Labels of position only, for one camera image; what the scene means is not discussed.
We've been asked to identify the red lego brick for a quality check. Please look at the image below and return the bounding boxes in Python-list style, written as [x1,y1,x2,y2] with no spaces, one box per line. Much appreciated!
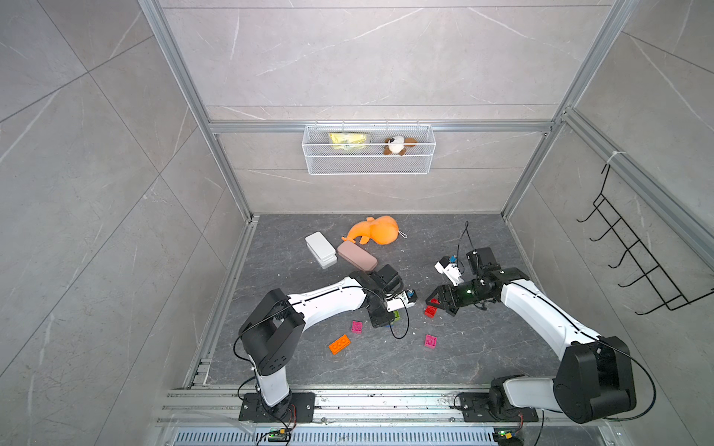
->
[424,300,438,319]

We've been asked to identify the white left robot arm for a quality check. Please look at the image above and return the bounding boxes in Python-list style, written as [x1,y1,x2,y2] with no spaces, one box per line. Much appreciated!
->
[236,265,418,423]

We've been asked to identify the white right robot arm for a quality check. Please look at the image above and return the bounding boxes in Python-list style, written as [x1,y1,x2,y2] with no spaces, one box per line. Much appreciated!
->
[427,248,637,424]

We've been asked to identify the orange lego brick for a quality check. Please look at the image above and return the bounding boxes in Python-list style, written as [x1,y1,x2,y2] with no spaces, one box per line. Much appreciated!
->
[328,334,351,355]

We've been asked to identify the magenta lego brick right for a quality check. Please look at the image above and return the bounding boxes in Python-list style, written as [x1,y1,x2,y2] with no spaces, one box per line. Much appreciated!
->
[424,334,438,349]

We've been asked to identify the pink rectangular case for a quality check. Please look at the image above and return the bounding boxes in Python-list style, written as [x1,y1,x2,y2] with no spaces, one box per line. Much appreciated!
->
[337,241,377,272]

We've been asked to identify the orange plush whale toy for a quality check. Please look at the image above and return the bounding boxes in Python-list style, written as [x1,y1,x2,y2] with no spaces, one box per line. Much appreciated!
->
[341,216,400,245]

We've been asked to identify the white rectangular box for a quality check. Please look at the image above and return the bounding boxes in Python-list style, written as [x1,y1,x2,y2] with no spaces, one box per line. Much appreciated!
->
[305,232,338,269]

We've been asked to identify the brown white plush toy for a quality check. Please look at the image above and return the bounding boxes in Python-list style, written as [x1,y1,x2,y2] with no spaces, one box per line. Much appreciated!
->
[383,136,418,156]

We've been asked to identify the yellow packet in basket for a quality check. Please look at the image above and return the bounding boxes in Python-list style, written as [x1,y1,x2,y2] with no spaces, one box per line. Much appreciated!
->
[328,132,371,152]

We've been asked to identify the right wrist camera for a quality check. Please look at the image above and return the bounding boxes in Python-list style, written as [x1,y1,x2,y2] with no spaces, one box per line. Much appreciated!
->
[434,256,463,286]

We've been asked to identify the white wire wall basket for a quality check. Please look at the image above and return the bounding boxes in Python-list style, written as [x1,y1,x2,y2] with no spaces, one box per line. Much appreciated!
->
[301,123,436,176]

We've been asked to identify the black wire hook rack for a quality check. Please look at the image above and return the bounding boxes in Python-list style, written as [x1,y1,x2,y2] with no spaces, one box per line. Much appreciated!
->
[576,164,713,316]

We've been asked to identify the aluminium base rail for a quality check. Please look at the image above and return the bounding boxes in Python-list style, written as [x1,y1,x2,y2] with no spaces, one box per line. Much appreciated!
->
[152,385,630,445]

